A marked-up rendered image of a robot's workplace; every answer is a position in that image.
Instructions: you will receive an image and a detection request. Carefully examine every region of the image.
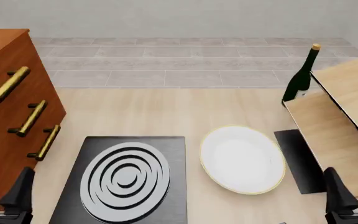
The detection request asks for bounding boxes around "dark green wine bottle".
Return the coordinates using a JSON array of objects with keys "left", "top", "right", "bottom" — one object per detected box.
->
[{"left": 281, "top": 43, "right": 322, "bottom": 108}]

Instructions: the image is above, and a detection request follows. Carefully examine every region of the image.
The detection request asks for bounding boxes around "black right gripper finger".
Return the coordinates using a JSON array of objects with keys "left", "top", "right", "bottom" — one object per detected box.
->
[{"left": 323, "top": 166, "right": 358, "bottom": 214}]

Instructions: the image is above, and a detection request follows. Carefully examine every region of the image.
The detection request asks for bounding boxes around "large brass drawer handle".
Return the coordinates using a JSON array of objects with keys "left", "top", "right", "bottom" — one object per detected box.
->
[{"left": 0, "top": 65, "right": 32, "bottom": 105}]

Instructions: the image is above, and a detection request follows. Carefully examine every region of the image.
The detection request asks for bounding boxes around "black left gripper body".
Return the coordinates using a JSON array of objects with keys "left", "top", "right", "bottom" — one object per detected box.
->
[{"left": 0, "top": 210, "right": 34, "bottom": 224}]

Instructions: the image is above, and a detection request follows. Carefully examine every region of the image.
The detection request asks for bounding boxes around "flat black stove plate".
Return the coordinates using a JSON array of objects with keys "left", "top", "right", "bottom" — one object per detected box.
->
[{"left": 48, "top": 136, "right": 188, "bottom": 224}]

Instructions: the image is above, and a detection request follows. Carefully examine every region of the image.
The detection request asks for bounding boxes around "black microwave oven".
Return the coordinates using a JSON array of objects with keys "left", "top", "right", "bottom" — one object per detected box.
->
[{"left": 273, "top": 52, "right": 358, "bottom": 215}]

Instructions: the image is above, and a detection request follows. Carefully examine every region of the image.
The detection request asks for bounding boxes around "medium brass drawer handle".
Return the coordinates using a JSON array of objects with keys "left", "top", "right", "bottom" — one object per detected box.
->
[{"left": 7, "top": 99, "right": 48, "bottom": 138}]

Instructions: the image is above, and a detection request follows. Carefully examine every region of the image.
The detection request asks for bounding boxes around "small brass drawer handle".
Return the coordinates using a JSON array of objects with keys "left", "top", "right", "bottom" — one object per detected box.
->
[{"left": 26, "top": 124, "right": 62, "bottom": 162}]

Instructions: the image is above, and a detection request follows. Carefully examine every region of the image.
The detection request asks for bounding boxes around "wooden cabinet with drawers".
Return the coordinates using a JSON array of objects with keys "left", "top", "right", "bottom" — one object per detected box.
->
[{"left": 0, "top": 28, "right": 68, "bottom": 212}]

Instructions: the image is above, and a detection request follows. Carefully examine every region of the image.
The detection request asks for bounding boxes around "white plate with gold rim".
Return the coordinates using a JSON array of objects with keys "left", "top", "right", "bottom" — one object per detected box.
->
[{"left": 199, "top": 124, "right": 287, "bottom": 195}]

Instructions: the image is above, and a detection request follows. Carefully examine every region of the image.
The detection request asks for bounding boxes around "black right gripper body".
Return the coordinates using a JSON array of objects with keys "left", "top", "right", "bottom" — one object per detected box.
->
[{"left": 324, "top": 209, "right": 358, "bottom": 224}]

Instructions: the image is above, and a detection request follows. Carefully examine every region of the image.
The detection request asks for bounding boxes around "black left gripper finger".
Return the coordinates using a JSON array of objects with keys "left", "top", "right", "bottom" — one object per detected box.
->
[{"left": 0, "top": 166, "right": 36, "bottom": 215}]

